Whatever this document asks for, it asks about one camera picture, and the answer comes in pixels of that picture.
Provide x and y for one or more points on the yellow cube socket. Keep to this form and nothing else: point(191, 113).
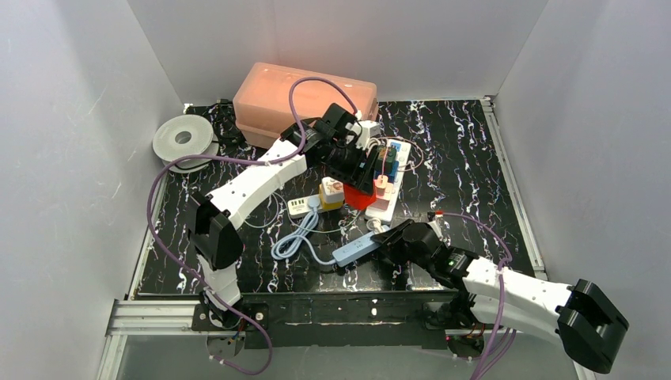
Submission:
point(331, 203)

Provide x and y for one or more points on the pink translucent plastic storage box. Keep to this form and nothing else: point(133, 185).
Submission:
point(261, 105)

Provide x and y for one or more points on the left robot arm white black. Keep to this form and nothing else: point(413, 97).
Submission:
point(337, 140)

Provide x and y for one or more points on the white long power strip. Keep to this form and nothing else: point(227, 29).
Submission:
point(385, 210)

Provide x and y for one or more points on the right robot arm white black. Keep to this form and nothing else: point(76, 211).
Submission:
point(579, 317)

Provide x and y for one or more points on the white cube charger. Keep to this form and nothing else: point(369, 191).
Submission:
point(331, 190)

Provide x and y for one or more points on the red cube socket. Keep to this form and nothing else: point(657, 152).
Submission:
point(357, 199)

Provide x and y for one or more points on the dark green cube charger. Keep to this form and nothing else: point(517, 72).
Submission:
point(385, 161)

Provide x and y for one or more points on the grey filament spool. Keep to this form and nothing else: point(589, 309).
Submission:
point(185, 135)

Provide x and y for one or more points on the white usb charging hub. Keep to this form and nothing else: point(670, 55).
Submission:
point(298, 208)

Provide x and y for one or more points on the aluminium frame rail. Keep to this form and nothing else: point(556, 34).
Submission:
point(151, 318)

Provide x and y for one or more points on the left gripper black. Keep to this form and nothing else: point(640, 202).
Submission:
point(361, 169)

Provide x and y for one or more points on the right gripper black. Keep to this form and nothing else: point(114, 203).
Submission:
point(393, 237)

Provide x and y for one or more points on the light blue power strip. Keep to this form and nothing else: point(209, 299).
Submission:
point(355, 249)

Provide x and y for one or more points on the pink plug adapter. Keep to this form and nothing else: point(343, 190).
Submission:
point(381, 186)

